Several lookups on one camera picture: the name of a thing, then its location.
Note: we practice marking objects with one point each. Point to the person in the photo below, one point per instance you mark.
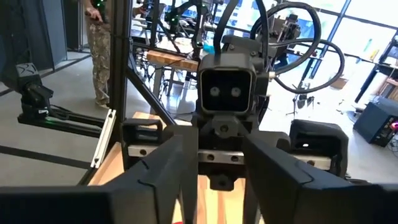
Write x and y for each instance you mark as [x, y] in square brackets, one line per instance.
[99, 56]

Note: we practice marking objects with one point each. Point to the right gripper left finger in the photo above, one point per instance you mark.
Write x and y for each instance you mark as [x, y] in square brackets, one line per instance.
[93, 205]

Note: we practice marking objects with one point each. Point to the wooden background table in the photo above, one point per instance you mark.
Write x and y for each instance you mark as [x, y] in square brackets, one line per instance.
[171, 60]

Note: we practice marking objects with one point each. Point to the black computer tower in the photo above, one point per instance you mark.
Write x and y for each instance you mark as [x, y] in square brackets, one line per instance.
[376, 121]

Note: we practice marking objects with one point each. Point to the black background robot arm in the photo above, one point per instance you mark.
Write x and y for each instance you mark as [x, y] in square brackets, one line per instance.
[174, 15]

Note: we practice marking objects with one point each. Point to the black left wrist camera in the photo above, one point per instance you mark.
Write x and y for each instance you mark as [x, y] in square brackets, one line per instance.
[225, 90]

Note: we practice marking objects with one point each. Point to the white aluminium bar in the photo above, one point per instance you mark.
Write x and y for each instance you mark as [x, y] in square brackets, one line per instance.
[104, 140]

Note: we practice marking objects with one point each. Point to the person's hand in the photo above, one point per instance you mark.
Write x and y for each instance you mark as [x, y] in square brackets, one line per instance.
[93, 14]

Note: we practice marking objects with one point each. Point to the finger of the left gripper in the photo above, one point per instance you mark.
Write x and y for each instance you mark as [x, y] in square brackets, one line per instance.
[126, 140]
[323, 133]

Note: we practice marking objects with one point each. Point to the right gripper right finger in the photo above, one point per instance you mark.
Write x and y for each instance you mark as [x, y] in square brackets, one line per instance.
[311, 202]

